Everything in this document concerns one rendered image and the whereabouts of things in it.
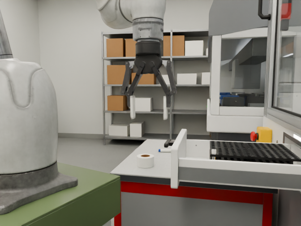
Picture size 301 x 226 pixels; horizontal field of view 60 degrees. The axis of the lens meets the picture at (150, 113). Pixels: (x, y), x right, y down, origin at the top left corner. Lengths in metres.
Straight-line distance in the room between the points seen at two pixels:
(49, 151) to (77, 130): 4.96
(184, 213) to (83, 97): 4.59
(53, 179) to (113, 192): 0.15
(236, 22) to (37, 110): 1.30
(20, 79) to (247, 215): 0.81
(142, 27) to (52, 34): 5.05
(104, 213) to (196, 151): 0.41
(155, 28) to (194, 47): 3.78
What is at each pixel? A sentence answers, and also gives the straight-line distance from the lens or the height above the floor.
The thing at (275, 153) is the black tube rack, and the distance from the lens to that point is 0.80.
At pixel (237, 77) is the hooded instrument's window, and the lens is 1.62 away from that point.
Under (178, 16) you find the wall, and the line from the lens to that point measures 5.11.
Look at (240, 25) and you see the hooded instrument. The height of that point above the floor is 1.42.
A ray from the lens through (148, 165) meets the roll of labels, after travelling 1.04.
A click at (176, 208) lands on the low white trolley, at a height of 0.64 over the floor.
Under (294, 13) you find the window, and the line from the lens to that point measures 1.01.
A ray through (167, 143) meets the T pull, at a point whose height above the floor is 0.91.
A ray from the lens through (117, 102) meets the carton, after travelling 4.71.
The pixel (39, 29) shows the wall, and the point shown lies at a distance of 5.92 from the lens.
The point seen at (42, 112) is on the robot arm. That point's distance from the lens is 0.56.
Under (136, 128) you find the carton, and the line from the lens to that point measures 4.70.
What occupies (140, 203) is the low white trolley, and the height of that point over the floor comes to 0.65.
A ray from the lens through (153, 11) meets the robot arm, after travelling 0.76.
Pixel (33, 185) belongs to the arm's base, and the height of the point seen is 0.89.
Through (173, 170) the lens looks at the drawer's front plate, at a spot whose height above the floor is 0.87.
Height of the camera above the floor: 1.09
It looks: 6 degrees down
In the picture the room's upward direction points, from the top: straight up
